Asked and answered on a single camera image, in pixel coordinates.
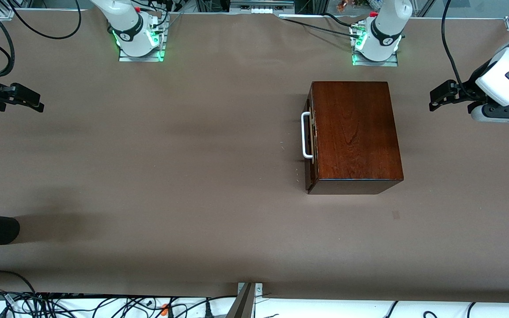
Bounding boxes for white metal drawer handle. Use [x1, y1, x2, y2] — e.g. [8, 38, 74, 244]
[301, 112, 314, 159]

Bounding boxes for dark brown wooden cabinet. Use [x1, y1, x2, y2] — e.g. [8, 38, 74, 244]
[306, 81, 404, 195]

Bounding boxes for white power strip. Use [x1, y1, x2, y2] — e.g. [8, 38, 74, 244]
[230, 0, 295, 15]

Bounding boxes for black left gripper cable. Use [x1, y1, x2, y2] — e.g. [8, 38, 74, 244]
[441, 0, 476, 100]

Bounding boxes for black looped cable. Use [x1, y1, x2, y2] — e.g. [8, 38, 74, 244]
[6, 0, 82, 41]

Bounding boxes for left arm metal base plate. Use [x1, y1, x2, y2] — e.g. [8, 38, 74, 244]
[352, 52, 399, 67]

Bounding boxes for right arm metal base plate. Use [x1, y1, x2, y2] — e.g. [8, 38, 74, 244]
[118, 13, 167, 63]

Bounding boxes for black arched cable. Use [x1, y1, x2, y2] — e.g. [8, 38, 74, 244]
[0, 270, 38, 295]

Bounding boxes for silver metal bracket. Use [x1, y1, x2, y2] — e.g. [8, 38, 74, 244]
[237, 283, 263, 305]

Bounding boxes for dark metal post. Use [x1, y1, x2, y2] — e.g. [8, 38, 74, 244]
[227, 284, 256, 318]

